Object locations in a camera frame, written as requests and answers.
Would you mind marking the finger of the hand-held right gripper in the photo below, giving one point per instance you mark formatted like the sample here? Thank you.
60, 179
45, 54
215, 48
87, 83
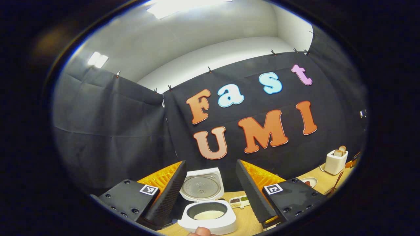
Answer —
353, 160

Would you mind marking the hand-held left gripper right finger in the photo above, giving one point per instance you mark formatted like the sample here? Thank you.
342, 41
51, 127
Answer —
251, 200

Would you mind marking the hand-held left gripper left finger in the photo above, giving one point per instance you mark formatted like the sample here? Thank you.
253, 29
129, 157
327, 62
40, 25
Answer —
169, 200

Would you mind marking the brown wooden spoon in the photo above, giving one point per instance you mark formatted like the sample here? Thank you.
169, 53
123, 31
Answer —
337, 182

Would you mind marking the heap of white rice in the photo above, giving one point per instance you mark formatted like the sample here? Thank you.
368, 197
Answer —
209, 215

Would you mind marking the white rice cooker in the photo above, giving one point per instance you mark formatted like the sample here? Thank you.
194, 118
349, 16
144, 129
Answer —
210, 226

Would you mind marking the white divided bean dish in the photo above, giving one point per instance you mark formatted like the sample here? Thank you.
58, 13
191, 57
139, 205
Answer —
239, 200

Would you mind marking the toasted bread slice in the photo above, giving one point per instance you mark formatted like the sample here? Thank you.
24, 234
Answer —
338, 153
343, 148

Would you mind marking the white toaster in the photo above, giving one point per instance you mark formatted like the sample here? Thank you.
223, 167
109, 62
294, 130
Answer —
335, 164

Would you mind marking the white round plate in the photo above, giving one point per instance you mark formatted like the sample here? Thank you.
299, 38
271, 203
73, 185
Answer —
311, 181

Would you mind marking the black backdrop cloth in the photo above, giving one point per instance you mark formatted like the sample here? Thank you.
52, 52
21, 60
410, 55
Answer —
131, 131

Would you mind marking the row of cloth clips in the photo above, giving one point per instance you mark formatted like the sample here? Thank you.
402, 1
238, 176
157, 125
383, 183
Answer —
209, 68

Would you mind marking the ceiling light panel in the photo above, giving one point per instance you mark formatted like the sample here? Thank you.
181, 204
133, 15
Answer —
183, 6
97, 59

